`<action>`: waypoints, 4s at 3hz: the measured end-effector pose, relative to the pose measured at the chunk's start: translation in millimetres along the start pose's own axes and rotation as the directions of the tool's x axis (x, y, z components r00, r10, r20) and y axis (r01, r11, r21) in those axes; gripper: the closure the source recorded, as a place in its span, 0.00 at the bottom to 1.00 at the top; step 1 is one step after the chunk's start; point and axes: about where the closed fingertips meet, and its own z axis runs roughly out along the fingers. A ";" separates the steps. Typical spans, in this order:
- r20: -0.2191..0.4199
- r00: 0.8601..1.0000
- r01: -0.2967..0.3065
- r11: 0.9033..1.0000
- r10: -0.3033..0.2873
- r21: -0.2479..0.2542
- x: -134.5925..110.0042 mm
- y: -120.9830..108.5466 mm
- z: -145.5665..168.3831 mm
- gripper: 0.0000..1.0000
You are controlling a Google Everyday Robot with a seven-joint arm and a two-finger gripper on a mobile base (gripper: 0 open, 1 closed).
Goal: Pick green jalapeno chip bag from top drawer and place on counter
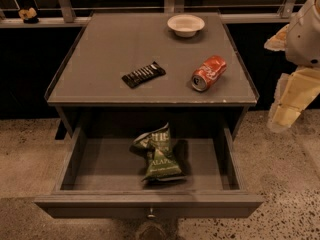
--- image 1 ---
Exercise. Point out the small yellow black object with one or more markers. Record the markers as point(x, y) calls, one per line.
point(28, 15)

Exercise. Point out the red soda can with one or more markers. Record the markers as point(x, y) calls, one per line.
point(208, 73)

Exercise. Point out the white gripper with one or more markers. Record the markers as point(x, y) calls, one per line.
point(304, 39)

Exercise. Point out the grey cabinet counter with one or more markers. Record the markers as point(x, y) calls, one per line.
point(116, 44)

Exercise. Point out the metal drawer knob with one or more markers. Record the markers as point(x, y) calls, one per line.
point(150, 214)

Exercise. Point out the metal window railing frame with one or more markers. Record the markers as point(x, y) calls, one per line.
point(64, 13)

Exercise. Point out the black snack bar wrapper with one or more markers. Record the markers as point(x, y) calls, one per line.
point(143, 74)

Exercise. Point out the green jalapeno chip bag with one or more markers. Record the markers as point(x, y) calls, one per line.
point(162, 163)

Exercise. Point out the white paper bowl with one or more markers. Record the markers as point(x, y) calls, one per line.
point(185, 25)

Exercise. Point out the open grey top drawer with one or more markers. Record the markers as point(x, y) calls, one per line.
point(104, 178)

